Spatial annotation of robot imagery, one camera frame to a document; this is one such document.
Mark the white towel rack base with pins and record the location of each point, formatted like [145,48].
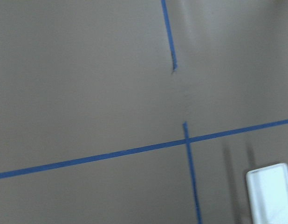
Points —
[268,194]

